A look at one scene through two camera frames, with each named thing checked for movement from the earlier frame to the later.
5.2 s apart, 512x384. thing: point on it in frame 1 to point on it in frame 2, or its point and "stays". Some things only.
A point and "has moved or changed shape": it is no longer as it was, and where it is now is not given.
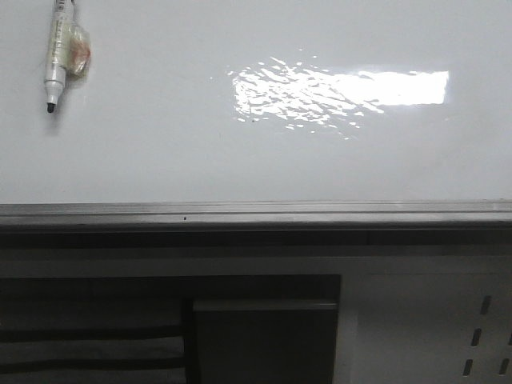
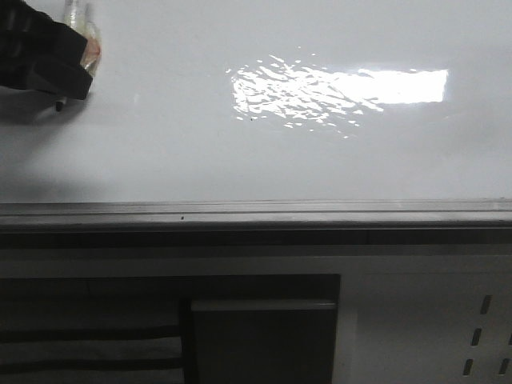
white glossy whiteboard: (254, 101) stays
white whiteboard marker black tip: (68, 54) has moved or changed shape
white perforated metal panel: (419, 319) stays
